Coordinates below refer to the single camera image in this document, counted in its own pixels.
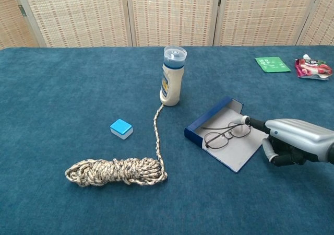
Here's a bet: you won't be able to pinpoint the blue carpet floor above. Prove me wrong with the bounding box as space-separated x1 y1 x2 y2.
0 45 334 235

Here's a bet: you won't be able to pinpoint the small blue and white box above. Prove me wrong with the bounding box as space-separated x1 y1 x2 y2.
110 119 134 140

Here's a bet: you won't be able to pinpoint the blue glasses case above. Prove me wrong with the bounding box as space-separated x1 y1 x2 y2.
184 96 269 173

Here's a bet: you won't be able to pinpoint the green flat packet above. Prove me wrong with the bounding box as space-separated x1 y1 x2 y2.
254 56 291 73

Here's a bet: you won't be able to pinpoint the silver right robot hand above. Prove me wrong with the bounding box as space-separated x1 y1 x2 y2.
233 115 334 167

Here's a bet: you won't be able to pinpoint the black-framed eyeglasses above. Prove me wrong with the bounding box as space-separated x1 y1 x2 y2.
200 121 252 150

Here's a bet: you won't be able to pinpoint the cream bottle with clear cap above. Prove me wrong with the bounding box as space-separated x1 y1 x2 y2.
159 46 188 107

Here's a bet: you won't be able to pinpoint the beige speckled rope bundle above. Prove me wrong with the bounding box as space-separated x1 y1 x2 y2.
64 103 169 189

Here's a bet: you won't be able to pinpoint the red drink pouch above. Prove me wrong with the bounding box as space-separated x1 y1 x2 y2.
294 54 334 81

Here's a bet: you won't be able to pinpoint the bamboo folding screen panel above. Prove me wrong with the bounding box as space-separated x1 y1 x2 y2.
213 0 321 46
11 0 136 48
0 0 40 50
297 0 334 46
125 0 222 47

